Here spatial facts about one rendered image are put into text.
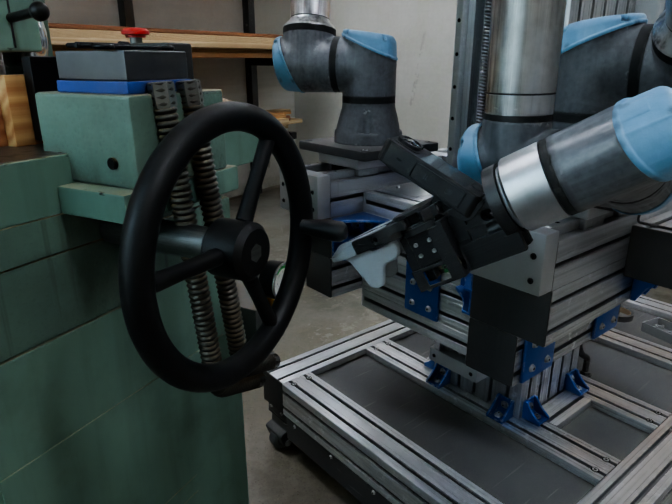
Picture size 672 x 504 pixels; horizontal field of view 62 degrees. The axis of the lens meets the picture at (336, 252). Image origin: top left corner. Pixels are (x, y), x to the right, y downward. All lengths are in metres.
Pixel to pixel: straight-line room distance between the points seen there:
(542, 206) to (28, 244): 0.49
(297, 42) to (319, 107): 3.33
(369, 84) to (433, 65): 2.85
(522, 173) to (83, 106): 0.42
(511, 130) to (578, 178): 0.14
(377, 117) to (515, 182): 0.71
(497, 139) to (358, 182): 0.58
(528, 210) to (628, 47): 0.42
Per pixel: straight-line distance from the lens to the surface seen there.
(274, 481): 1.50
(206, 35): 3.43
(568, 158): 0.51
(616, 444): 1.40
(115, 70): 0.59
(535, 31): 0.63
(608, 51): 0.89
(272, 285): 0.86
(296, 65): 1.24
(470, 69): 1.15
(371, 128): 1.20
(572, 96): 0.90
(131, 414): 0.78
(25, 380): 0.66
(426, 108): 4.06
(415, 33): 4.11
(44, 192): 0.63
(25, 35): 0.76
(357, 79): 1.21
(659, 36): 0.86
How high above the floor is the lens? 0.99
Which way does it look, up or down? 19 degrees down
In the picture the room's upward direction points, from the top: straight up
